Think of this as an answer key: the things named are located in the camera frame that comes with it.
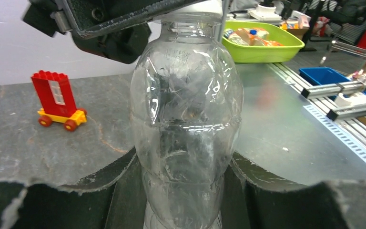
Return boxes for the aluminium extrusion bars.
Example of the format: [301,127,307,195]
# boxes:
[301,81,366,121]

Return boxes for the red toy block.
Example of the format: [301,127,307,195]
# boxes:
[30,70,87,132]

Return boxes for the clear unlabelled plastic bottle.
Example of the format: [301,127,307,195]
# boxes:
[130,12,244,229]

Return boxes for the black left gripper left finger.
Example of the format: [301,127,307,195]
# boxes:
[0,149,146,229]

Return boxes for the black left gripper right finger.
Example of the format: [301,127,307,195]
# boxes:
[221,153,366,229]

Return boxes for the blue plastic bin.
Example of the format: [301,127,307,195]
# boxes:
[299,67,351,86]

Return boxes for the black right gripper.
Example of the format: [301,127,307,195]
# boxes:
[22,0,209,65]

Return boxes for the green plastic bin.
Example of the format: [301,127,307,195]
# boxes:
[222,21,305,63]

